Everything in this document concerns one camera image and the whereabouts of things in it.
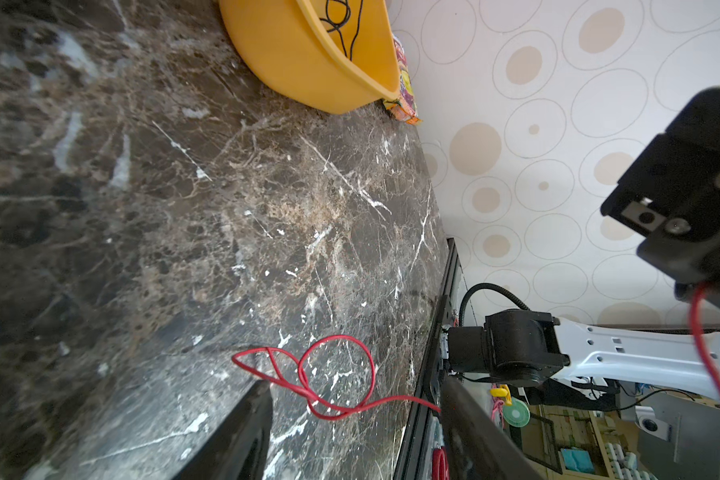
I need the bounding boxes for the right yellow plastic bin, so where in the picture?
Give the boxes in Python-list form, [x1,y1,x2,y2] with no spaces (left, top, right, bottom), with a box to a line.
[219,1,400,114]

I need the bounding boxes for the black cable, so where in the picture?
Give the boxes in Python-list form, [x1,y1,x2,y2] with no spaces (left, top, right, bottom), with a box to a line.
[319,0,366,61]

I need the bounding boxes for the red handled scissors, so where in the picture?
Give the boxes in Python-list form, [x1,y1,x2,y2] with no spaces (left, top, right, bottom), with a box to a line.
[431,447,450,480]

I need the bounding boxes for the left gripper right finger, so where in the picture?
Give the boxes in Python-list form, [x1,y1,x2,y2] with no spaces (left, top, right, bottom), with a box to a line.
[440,377,525,480]

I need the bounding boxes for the colourful snack bag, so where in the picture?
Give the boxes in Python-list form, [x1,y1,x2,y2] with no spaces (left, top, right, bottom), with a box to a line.
[383,36,421,125]

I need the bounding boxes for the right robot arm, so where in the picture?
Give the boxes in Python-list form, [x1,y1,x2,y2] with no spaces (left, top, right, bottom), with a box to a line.
[445,87,720,409]

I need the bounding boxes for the red cable coil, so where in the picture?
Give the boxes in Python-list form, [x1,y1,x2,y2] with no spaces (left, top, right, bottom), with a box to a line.
[231,281,720,448]

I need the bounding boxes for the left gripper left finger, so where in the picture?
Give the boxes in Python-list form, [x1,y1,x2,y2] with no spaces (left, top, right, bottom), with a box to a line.
[174,380,273,480]

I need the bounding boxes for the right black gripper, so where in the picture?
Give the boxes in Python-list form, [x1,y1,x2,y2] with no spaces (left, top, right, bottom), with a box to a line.
[600,87,720,308]

